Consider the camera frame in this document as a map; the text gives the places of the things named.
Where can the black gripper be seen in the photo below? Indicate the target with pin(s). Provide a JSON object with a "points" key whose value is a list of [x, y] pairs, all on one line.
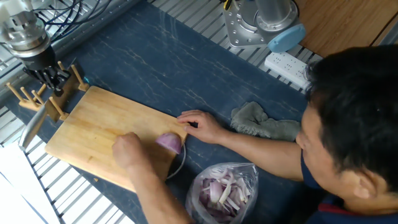
{"points": [[40, 60]]}

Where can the wooden cutting board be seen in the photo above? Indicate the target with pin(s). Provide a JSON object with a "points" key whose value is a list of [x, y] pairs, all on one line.
{"points": [[93, 124]]}

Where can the grey green rag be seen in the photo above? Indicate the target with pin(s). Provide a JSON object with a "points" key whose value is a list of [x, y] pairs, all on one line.
{"points": [[258, 124]]}

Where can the person left forearm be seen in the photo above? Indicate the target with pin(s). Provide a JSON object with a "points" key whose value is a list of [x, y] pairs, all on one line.
{"points": [[158, 199]]}

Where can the person right forearm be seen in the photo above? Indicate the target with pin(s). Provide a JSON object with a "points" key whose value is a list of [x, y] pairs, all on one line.
{"points": [[264, 155]]}

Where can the person left hand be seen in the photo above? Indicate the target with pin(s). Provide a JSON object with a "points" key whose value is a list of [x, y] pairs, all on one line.
{"points": [[129, 152]]}

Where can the person right hand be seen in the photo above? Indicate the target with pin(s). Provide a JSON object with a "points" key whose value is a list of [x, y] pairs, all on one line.
{"points": [[208, 129]]}

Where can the wooden peg rack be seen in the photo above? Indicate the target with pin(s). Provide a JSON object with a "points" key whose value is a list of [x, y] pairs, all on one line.
{"points": [[59, 109]]}

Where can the small teal tag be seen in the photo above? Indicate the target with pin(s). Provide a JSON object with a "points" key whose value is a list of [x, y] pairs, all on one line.
{"points": [[86, 80]]}

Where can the white printed paper sheet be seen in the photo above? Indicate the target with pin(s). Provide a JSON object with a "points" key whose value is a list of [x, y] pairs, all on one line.
{"points": [[21, 174]]}

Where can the plain white paper sheet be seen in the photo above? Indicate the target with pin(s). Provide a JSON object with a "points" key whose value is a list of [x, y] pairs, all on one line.
{"points": [[12, 208]]}

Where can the large red onion chunk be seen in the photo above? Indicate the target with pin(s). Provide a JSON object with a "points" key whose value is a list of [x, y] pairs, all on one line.
{"points": [[169, 142]]}

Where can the dark blue marbled mat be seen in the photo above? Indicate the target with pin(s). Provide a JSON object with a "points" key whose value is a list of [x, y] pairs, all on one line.
{"points": [[211, 77]]}

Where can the yellow plastic clip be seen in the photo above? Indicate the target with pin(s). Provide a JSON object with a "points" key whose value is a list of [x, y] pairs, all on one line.
{"points": [[227, 4]]}

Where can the plastic bag of sliced onion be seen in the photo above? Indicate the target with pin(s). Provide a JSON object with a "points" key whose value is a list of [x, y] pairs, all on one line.
{"points": [[222, 193]]}

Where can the white power strip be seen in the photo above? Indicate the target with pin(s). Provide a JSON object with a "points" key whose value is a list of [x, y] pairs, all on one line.
{"points": [[286, 67]]}

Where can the bamboo wooden desk top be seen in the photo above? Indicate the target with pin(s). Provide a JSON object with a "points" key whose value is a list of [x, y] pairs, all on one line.
{"points": [[342, 25]]}

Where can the person head black hair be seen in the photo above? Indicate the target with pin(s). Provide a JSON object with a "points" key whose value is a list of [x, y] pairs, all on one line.
{"points": [[357, 109]]}

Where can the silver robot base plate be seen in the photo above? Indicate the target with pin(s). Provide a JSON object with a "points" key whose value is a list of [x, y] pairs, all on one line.
{"points": [[239, 31]]}

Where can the aluminium frame post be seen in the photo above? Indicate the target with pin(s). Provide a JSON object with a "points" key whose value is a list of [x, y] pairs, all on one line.
{"points": [[388, 37]]}

